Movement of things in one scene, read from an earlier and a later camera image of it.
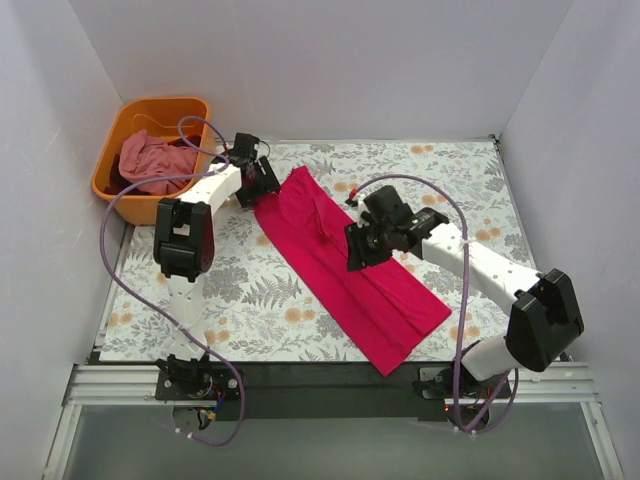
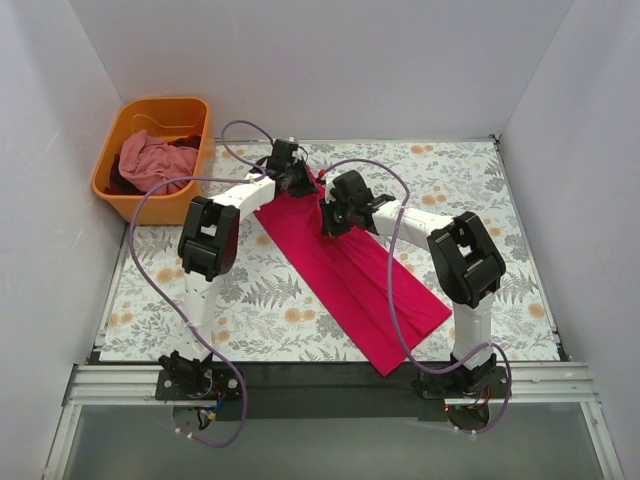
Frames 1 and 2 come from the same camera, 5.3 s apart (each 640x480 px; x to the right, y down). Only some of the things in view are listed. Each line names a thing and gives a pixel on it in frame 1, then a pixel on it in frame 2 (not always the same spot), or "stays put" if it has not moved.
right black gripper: [360, 245] to [329, 215]
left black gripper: [261, 185] to [304, 180]
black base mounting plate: [325, 391] stays put
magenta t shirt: [388, 305] stays put
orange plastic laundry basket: [161, 117] stays put
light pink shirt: [143, 156] stays put
